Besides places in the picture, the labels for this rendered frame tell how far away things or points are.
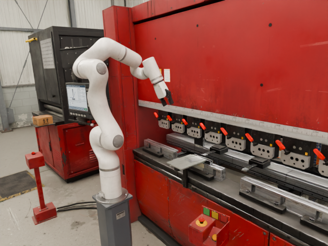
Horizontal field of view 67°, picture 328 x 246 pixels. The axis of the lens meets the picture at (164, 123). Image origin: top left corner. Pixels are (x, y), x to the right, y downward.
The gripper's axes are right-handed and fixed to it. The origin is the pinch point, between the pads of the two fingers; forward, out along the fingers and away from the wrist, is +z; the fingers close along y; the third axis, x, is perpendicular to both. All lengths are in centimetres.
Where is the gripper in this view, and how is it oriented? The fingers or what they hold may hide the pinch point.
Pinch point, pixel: (168, 103)
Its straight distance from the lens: 163.4
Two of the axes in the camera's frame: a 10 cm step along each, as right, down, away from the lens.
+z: 4.2, 8.9, 1.7
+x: 7.8, -4.5, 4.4
